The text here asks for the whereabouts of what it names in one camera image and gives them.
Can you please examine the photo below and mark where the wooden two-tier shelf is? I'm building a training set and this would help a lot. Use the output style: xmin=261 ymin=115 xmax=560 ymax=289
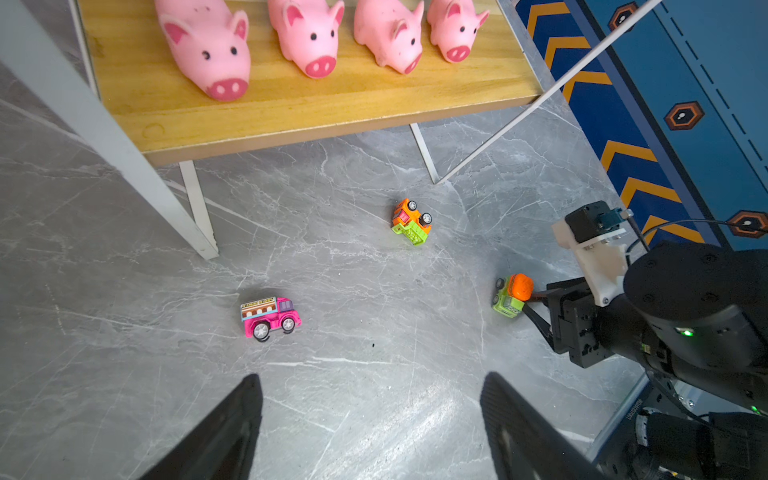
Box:
xmin=0 ymin=0 xmax=664 ymax=261

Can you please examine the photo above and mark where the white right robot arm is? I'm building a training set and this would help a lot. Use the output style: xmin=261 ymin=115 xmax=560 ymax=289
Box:
xmin=532 ymin=244 xmax=767 ymax=479

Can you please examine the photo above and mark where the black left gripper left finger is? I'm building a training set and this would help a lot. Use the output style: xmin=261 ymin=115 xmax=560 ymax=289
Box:
xmin=143 ymin=374 xmax=263 ymax=480

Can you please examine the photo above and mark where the pink teal toy van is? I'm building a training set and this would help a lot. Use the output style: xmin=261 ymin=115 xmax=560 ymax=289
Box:
xmin=240 ymin=296 xmax=302 ymax=342

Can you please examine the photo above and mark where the pink toy pig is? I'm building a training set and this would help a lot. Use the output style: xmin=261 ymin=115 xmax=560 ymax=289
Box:
xmin=427 ymin=0 xmax=490 ymax=63
xmin=155 ymin=0 xmax=251 ymax=102
xmin=353 ymin=0 xmax=425 ymax=75
xmin=267 ymin=0 xmax=345 ymax=79

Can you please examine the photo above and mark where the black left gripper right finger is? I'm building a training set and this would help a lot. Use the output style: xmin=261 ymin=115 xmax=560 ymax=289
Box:
xmin=480 ymin=372 xmax=604 ymax=480

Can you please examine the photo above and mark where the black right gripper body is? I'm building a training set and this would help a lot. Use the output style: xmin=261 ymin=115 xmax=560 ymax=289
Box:
xmin=545 ymin=278 xmax=636 ymax=368

